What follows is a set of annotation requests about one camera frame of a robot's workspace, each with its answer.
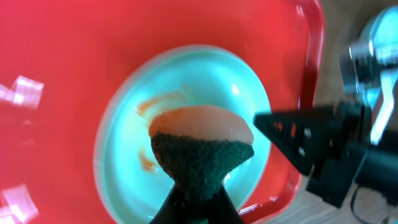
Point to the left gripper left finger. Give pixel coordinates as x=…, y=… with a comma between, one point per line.
x=174, y=210

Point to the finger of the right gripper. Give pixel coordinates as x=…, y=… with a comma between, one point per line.
x=311, y=139

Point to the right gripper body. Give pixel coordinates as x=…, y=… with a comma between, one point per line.
x=355, y=160

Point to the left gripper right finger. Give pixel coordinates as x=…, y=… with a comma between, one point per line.
x=220, y=209

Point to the green brown sponge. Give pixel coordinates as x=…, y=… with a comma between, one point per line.
x=197, y=146

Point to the red plastic tray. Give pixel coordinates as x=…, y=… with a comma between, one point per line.
x=63, y=61

